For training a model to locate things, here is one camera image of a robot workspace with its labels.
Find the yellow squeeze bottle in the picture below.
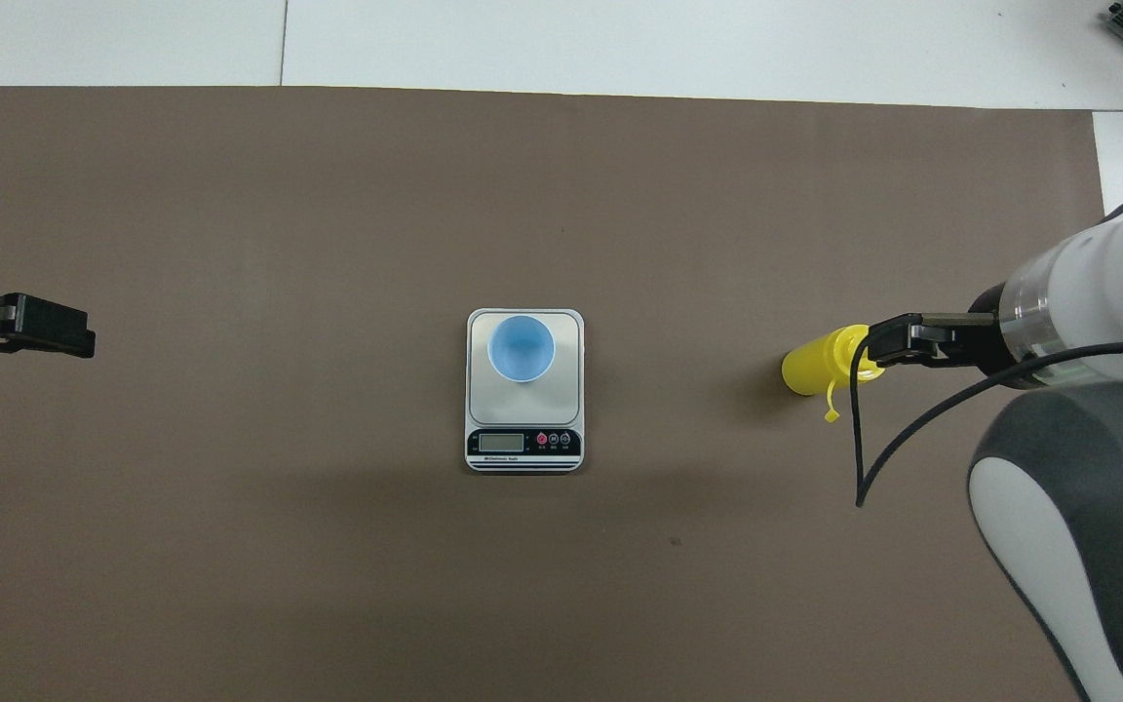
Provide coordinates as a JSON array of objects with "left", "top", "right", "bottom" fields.
[{"left": 781, "top": 325, "right": 886, "bottom": 423}]

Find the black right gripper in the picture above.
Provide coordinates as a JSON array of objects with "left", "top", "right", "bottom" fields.
[{"left": 866, "top": 281, "right": 1023, "bottom": 376}]

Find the silver digital kitchen scale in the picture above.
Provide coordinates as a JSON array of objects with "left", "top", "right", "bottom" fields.
[{"left": 465, "top": 308, "right": 586, "bottom": 474}]

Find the light blue plastic cup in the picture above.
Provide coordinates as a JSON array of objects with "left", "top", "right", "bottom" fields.
[{"left": 486, "top": 314, "right": 557, "bottom": 384}]

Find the brown paper table mat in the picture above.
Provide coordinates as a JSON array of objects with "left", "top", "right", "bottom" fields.
[{"left": 0, "top": 86, "right": 1123, "bottom": 702}]

